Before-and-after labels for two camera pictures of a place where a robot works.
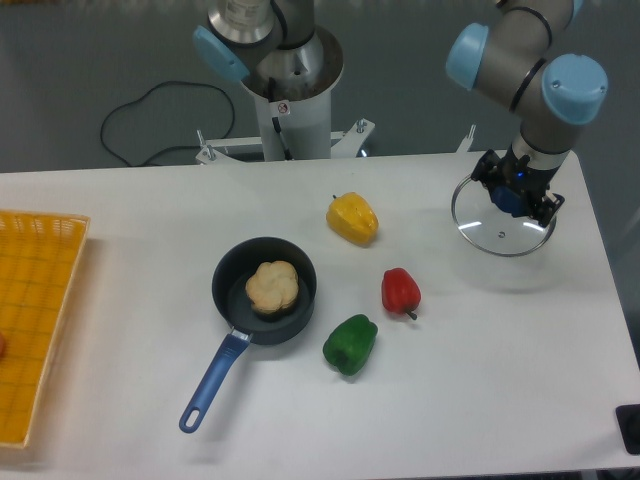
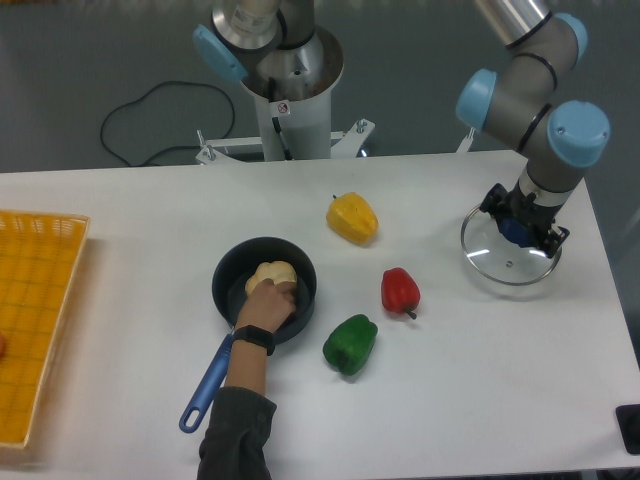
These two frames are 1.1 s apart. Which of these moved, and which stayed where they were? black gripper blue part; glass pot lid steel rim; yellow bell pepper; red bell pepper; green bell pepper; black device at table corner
Moved: glass pot lid steel rim; black gripper blue part
Stayed: black device at table corner; green bell pepper; yellow bell pepper; red bell pepper
